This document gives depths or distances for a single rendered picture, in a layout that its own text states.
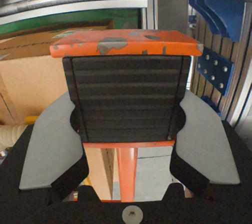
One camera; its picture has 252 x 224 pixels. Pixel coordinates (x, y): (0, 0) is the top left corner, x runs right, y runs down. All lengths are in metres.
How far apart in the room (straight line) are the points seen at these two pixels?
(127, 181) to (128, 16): 1.09
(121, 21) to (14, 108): 0.98
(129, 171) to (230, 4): 0.33
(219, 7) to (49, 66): 0.32
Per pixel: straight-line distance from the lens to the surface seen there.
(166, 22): 1.01
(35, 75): 0.30
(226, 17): 0.34
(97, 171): 0.47
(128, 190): 0.23
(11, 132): 0.30
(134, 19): 1.18
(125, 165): 0.17
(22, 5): 0.76
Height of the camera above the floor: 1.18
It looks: 58 degrees down
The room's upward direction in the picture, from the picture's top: 178 degrees clockwise
